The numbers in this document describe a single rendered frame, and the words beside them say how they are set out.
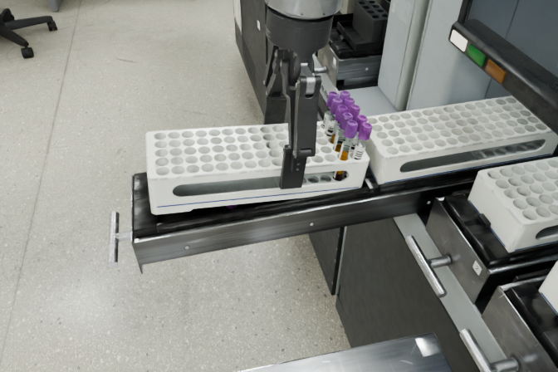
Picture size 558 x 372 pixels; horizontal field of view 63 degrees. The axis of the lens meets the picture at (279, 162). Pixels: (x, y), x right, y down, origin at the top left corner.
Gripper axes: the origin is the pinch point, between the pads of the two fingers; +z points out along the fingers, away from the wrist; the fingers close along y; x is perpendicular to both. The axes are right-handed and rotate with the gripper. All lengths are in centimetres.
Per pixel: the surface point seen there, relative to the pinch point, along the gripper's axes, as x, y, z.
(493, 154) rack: 32.9, 3.4, 1.1
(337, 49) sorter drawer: 21.7, -36.4, 2.9
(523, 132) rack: 36.2, 3.6, -3.0
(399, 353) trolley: 5.7, 29.0, 4.3
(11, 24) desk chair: -99, -245, 87
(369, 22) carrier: 28.0, -36.9, -3.0
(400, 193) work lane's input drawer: 16.8, 6.2, 4.6
